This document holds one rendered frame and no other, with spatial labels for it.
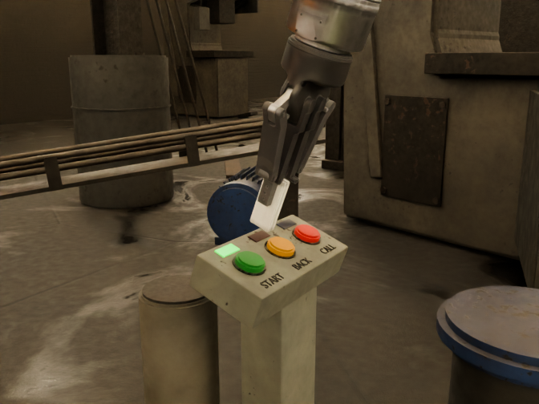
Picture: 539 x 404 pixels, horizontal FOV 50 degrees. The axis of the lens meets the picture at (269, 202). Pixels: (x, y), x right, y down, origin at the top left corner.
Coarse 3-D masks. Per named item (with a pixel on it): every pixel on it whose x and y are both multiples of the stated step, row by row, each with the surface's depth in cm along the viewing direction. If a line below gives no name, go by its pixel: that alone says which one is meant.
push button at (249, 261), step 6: (240, 252) 75; (246, 252) 76; (252, 252) 76; (240, 258) 74; (246, 258) 74; (252, 258) 75; (258, 258) 75; (240, 264) 73; (246, 264) 73; (252, 264) 73; (258, 264) 74; (264, 264) 75; (246, 270) 73; (252, 270) 73; (258, 270) 74
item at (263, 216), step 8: (280, 184) 69; (280, 192) 70; (256, 200) 72; (280, 200) 70; (256, 208) 72; (264, 208) 71; (272, 208) 71; (256, 216) 72; (264, 216) 72; (272, 216) 71; (256, 224) 73; (264, 224) 72; (272, 224) 72
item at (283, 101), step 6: (288, 90) 62; (282, 96) 62; (288, 96) 62; (276, 102) 62; (282, 102) 62; (288, 102) 62; (270, 108) 61; (276, 108) 61; (270, 114) 61; (288, 114) 62; (270, 120) 62
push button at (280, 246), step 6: (270, 240) 80; (276, 240) 81; (282, 240) 81; (288, 240) 82; (270, 246) 80; (276, 246) 79; (282, 246) 80; (288, 246) 80; (276, 252) 79; (282, 252) 79; (288, 252) 79
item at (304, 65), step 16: (288, 48) 62; (304, 48) 60; (288, 64) 62; (304, 64) 61; (320, 64) 60; (336, 64) 61; (288, 80) 62; (304, 80) 61; (320, 80) 61; (336, 80) 62; (304, 96) 63; (288, 112) 64
